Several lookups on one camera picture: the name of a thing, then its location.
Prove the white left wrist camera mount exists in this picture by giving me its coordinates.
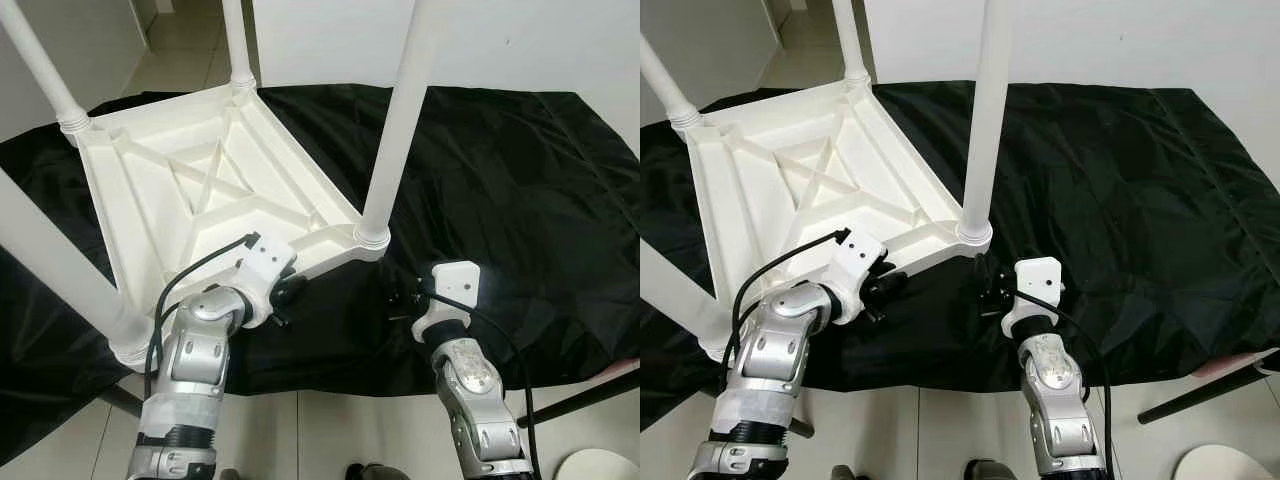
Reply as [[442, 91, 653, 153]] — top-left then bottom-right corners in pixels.
[[825, 228, 889, 326], [232, 235, 298, 326]]

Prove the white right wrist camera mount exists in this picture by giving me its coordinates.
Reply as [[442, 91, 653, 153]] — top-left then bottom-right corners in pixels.
[[1003, 258, 1063, 339], [412, 262, 483, 343]]

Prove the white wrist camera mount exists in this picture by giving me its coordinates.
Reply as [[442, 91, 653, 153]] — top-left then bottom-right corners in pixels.
[[232, 235, 298, 326], [1003, 258, 1063, 339], [412, 262, 483, 343], [825, 228, 889, 326]]

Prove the white round floor base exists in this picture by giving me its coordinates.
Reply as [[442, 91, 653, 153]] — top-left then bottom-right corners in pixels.
[[555, 450, 641, 480], [1175, 447, 1263, 480]]

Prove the black cloth table cover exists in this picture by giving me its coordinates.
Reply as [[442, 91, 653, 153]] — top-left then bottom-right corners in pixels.
[[0, 83, 641, 466], [640, 80, 1280, 431]]

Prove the white plastic children table top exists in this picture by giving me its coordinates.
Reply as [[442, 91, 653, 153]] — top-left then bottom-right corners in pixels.
[[685, 78, 993, 356], [75, 80, 391, 366]]

